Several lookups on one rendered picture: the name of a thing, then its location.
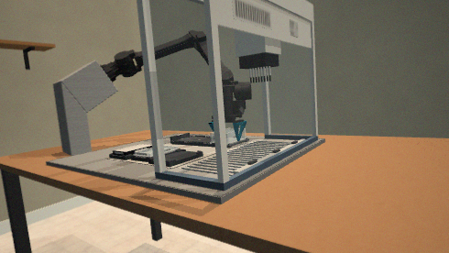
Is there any white well plate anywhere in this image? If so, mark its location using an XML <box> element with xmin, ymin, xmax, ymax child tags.
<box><xmin>134</xmin><ymin>148</ymin><xmax>153</xmax><ymax>158</ymax></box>

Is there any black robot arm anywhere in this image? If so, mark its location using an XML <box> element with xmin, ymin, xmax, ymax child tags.
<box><xmin>99</xmin><ymin>49</ymin><xmax>143</xmax><ymax>82</ymax></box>

